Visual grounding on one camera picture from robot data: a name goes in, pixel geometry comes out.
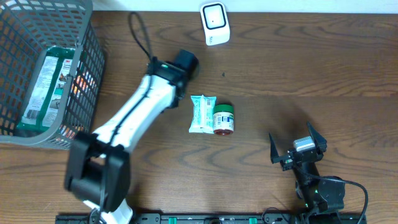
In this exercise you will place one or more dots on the grey plastic mesh basket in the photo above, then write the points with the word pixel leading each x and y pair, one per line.
pixel 28 30

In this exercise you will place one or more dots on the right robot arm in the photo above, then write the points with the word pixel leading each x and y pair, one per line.
pixel 321 194

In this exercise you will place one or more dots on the green 3M flat package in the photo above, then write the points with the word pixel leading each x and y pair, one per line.
pixel 44 102

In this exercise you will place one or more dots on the white toilet wipes pack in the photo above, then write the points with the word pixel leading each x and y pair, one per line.
pixel 202 121

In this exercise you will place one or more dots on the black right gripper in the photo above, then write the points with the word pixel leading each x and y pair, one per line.
pixel 287 160

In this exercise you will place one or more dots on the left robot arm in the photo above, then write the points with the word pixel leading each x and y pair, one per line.
pixel 98 169

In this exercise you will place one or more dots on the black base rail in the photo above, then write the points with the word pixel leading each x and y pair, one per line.
pixel 156 218

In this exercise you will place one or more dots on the white barcode scanner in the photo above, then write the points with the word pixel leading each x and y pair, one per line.
pixel 215 23

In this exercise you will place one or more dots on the green lid seasoning jar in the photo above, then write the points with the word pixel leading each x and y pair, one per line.
pixel 223 119

